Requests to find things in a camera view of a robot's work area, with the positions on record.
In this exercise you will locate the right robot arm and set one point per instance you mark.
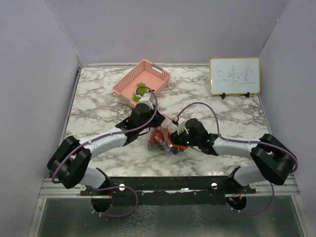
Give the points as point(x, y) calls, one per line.
point(273, 162)

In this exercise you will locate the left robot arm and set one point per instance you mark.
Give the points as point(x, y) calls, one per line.
point(69, 164)

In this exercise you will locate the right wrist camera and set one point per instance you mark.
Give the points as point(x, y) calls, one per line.
point(179, 123)

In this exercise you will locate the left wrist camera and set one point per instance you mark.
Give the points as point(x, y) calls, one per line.
point(147, 99)

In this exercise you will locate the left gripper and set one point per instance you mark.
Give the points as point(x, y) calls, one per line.
point(158, 119)

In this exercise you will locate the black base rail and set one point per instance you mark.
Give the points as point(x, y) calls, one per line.
point(172, 190)

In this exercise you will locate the aluminium frame rail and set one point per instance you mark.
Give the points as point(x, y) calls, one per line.
point(50, 190)

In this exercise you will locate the red fake fruit bunch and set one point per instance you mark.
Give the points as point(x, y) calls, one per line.
point(157, 141)

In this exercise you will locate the green fake grapes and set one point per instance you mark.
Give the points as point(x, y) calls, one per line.
point(140, 90)

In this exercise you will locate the pink plastic basket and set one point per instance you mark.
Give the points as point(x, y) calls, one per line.
point(147, 73)

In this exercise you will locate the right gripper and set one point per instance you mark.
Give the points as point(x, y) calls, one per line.
point(176, 138)

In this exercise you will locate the clear zip top bag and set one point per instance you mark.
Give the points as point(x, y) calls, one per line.
point(167, 127)

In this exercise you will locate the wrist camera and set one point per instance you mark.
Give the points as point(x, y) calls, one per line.
point(179, 123)
point(147, 99)

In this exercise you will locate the small whiteboard yellow frame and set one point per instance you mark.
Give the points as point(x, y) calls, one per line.
point(235, 76)

